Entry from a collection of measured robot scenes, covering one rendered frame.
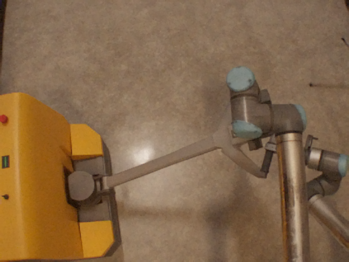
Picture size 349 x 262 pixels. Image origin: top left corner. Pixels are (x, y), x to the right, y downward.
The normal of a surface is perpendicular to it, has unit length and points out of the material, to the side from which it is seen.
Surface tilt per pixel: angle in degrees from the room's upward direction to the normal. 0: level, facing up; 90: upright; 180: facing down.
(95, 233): 22
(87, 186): 0
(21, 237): 14
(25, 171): 45
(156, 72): 0
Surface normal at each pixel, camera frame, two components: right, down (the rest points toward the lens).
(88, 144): 0.36, -0.38
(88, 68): 0.00, -0.35
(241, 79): -0.38, -0.35
